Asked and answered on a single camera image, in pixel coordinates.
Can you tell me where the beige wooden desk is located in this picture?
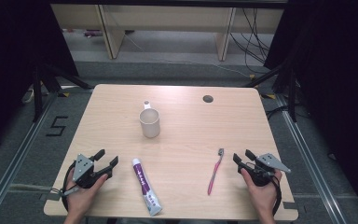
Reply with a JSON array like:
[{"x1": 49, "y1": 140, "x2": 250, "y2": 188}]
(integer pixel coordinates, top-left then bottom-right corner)
[{"x1": 50, "y1": 3, "x2": 285, "y2": 62}]

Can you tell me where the white cup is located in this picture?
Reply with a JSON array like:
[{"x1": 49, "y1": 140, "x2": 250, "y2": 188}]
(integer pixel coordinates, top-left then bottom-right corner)
[{"x1": 138, "y1": 100, "x2": 161, "y2": 139}]

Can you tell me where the black metal stand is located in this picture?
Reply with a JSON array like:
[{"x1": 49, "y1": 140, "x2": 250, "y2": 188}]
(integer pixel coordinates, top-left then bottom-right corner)
[
  {"x1": 32, "y1": 61, "x2": 95, "y2": 123},
  {"x1": 244, "y1": 59, "x2": 300, "y2": 123}
]

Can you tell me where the right hand-held gripper cable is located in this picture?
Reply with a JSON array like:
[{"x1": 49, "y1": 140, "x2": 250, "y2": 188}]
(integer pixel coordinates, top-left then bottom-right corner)
[{"x1": 271, "y1": 176, "x2": 283, "y2": 217}]

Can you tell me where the black floor cable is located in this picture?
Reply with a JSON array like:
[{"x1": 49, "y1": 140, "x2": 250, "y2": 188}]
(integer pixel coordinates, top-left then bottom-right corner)
[{"x1": 265, "y1": 105, "x2": 291, "y2": 121}]

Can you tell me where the bundle of black cables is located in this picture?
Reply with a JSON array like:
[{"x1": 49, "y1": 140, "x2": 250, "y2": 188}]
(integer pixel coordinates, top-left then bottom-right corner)
[{"x1": 228, "y1": 7, "x2": 275, "y2": 75}]

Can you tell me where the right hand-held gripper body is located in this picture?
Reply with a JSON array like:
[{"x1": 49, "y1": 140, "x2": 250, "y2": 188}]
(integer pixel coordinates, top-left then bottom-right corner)
[{"x1": 237, "y1": 152, "x2": 292, "y2": 188}]

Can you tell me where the hand-held gripper cable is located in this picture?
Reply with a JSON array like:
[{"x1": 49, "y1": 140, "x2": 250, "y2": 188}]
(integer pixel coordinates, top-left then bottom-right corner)
[
  {"x1": 61, "y1": 161, "x2": 76, "y2": 213},
  {"x1": 271, "y1": 176, "x2": 283, "y2": 217}
]

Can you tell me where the person's left hand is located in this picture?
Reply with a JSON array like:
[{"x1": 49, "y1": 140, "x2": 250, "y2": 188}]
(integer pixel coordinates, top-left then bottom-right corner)
[{"x1": 65, "y1": 170, "x2": 109, "y2": 216}]

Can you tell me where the grey tape strip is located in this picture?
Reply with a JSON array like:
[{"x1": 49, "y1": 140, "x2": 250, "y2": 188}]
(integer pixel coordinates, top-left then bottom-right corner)
[
  {"x1": 39, "y1": 192, "x2": 62, "y2": 202},
  {"x1": 282, "y1": 201, "x2": 300, "y2": 210}
]

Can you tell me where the left hand-held gripper cable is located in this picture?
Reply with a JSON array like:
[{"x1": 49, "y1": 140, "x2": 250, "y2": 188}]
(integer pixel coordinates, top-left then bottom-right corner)
[{"x1": 61, "y1": 161, "x2": 76, "y2": 213}]

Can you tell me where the purple and white toothpaste tube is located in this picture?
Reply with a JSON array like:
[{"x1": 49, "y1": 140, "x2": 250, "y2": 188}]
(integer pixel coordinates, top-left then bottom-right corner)
[{"x1": 131, "y1": 157, "x2": 163, "y2": 217}]

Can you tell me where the black curtain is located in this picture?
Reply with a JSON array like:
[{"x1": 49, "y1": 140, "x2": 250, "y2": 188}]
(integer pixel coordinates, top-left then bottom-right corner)
[
  {"x1": 0, "y1": 0, "x2": 80, "y2": 157},
  {"x1": 263, "y1": 0, "x2": 358, "y2": 222}
]

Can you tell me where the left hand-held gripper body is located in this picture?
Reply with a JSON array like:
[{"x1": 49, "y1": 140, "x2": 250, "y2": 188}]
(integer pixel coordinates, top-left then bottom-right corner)
[{"x1": 72, "y1": 153, "x2": 108, "y2": 189}]

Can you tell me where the person's right hand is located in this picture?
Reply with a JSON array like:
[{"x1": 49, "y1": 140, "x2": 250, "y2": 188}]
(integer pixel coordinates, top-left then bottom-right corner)
[{"x1": 241, "y1": 167, "x2": 283, "y2": 216}]

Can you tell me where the metal floor rail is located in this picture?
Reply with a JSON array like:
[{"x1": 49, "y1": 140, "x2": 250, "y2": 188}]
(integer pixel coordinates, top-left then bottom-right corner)
[
  {"x1": 0, "y1": 91, "x2": 60, "y2": 224},
  {"x1": 274, "y1": 92, "x2": 350, "y2": 224}
]

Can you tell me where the pink toothbrush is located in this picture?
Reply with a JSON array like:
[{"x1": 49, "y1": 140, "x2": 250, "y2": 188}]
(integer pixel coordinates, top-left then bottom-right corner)
[{"x1": 207, "y1": 147, "x2": 226, "y2": 196}]

